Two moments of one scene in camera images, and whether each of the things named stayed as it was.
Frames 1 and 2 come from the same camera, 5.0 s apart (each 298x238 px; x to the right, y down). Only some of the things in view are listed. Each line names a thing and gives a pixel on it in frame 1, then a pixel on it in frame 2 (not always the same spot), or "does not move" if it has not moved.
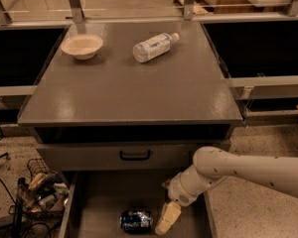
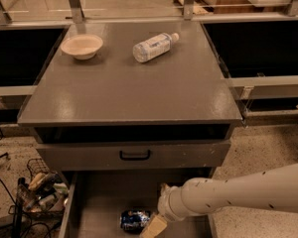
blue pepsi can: (136, 221) does not move
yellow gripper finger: (167, 183) → (164, 187)
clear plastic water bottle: (154, 47) does not move
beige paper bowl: (81, 47) does not move
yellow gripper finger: (168, 218) → (156, 225)
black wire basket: (44, 197) does not move
